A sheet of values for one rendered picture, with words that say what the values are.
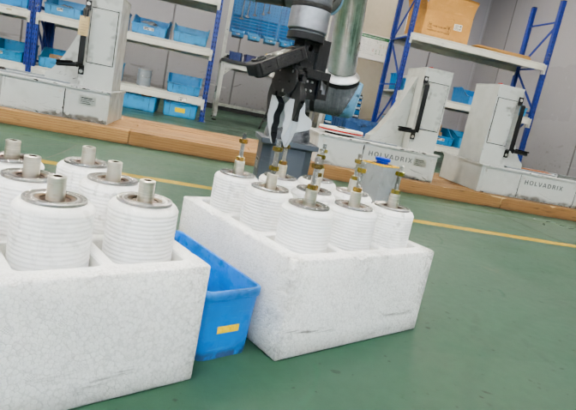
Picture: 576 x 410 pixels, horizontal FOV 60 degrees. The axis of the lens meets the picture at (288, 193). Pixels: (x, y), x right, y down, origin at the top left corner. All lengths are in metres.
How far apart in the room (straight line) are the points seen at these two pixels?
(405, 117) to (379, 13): 4.30
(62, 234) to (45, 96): 2.52
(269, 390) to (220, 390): 0.07
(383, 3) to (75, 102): 5.40
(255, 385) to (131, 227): 0.31
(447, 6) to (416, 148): 3.25
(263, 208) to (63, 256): 0.41
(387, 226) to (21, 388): 0.68
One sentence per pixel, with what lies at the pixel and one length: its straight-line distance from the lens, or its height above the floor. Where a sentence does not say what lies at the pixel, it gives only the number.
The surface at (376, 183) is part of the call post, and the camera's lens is 1.27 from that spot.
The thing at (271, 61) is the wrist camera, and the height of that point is 0.48.
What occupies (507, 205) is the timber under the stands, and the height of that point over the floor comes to 0.03.
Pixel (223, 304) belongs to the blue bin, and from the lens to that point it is 0.81.
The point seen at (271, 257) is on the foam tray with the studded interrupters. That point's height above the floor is 0.16.
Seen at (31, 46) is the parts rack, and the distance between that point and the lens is 5.90.
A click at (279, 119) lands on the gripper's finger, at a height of 0.39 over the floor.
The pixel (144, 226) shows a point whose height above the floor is 0.23.
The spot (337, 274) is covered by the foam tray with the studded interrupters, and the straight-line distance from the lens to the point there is 0.89.
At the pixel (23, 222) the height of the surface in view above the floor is 0.23.
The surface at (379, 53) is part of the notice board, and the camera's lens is 7.57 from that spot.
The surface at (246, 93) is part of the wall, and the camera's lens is 9.40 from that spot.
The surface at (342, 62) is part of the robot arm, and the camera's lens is 1.52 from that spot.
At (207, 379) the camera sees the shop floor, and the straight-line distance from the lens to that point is 0.80.
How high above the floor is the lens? 0.43
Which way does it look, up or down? 11 degrees down
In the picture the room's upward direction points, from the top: 11 degrees clockwise
